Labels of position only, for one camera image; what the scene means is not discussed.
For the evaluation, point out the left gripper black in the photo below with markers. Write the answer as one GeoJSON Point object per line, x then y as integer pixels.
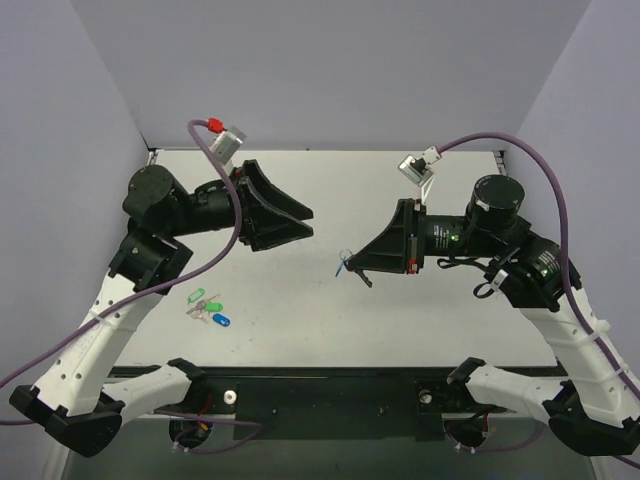
{"type": "Point", "coordinates": [245, 205]}

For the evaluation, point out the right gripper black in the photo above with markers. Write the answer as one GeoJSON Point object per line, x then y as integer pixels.
{"type": "Point", "coordinates": [413, 235]}

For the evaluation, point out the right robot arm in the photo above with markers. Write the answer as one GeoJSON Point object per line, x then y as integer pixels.
{"type": "Point", "coordinates": [593, 411]}

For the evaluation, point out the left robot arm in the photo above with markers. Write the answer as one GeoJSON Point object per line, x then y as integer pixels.
{"type": "Point", "coordinates": [73, 400]}

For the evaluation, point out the bunch of keys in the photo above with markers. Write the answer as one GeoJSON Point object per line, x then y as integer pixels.
{"type": "Point", "coordinates": [198, 310]}

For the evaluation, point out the green key tag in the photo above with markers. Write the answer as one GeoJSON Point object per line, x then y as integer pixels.
{"type": "Point", "coordinates": [196, 295]}
{"type": "Point", "coordinates": [213, 307]}

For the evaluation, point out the dark blue key tag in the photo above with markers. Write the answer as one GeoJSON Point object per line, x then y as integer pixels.
{"type": "Point", "coordinates": [221, 320]}

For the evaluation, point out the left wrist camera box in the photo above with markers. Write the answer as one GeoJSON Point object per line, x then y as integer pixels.
{"type": "Point", "coordinates": [227, 144]}

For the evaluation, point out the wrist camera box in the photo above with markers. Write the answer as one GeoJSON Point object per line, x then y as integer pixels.
{"type": "Point", "coordinates": [416, 170]}
{"type": "Point", "coordinates": [227, 144]}

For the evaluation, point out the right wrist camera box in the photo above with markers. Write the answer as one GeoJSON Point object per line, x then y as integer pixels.
{"type": "Point", "coordinates": [416, 170]}

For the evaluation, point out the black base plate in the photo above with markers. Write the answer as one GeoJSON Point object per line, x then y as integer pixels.
{"type": "Point", "coordinates": [336, 403]}

